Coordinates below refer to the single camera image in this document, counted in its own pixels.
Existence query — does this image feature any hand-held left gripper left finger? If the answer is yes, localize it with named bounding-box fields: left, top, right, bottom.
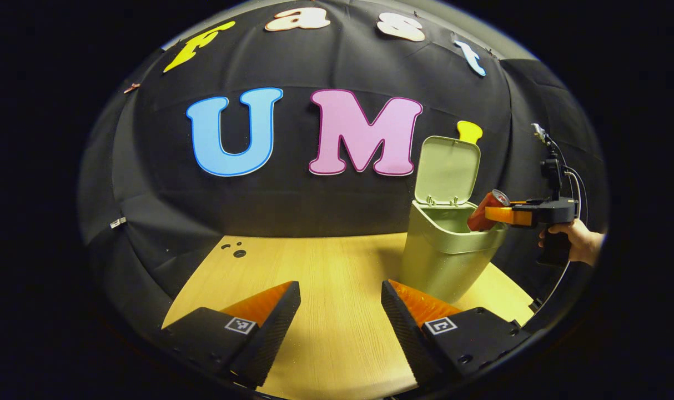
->
left=160, top=281, right=301, bottom=389

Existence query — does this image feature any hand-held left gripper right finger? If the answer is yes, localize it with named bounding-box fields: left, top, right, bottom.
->
left=380, top=279, right=532, bottom=389

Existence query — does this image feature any red pop can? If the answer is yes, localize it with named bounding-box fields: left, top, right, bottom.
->
left=467, top=189, right=511, bottom=232

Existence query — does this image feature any green desktop garbage bin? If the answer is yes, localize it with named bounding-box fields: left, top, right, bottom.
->
left=401, top=136, right=508, bottom=304

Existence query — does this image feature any wooden desktop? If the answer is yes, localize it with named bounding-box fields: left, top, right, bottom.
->
left=162, top=232, right=536, bottom=400

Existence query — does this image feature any black backdrop cloth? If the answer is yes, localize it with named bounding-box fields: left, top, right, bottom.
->
left=77, top=0, right=610, bottom=334

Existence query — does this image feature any black cable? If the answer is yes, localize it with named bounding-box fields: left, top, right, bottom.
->
left=534, top=166, right=589, bottom=313

